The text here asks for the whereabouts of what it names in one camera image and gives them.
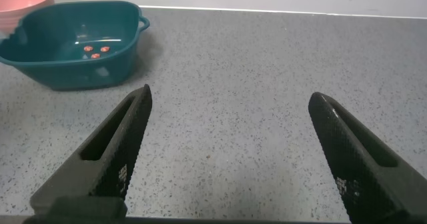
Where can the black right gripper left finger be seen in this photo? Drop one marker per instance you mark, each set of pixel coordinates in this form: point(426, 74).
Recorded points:
point(110, 157)

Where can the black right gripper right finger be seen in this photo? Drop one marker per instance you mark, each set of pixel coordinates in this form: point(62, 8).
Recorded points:
point(363, 164)

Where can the red striped round candy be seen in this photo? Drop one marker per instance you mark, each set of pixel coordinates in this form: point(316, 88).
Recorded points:
point(95, 55)
point(88, 48)
point(105, 49)

